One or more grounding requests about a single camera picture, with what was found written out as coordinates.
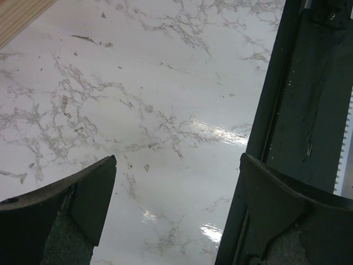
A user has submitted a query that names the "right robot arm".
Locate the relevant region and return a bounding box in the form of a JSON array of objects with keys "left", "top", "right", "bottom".
[{"left": 303, "top": 0, "right": 352, "bottom": 30}]

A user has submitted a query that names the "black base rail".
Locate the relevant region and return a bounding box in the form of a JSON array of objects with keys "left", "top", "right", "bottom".
[{"left": 216, "top": 1, "right": 352, "bottom": 264}]

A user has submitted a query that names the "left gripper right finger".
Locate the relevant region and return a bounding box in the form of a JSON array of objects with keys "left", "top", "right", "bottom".
[{"left": 240, "top": 153, "right": 352, "bottom": 264}]

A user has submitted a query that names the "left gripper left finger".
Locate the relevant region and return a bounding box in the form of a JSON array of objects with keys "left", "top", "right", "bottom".
[{"left": 1, "top": 156, "right": 116, "bottom": 264}]

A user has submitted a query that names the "wooden clothes rack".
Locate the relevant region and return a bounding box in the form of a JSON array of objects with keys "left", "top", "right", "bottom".
[{"left": 0, "top": 0, "right": 56, "bottom": 48}]

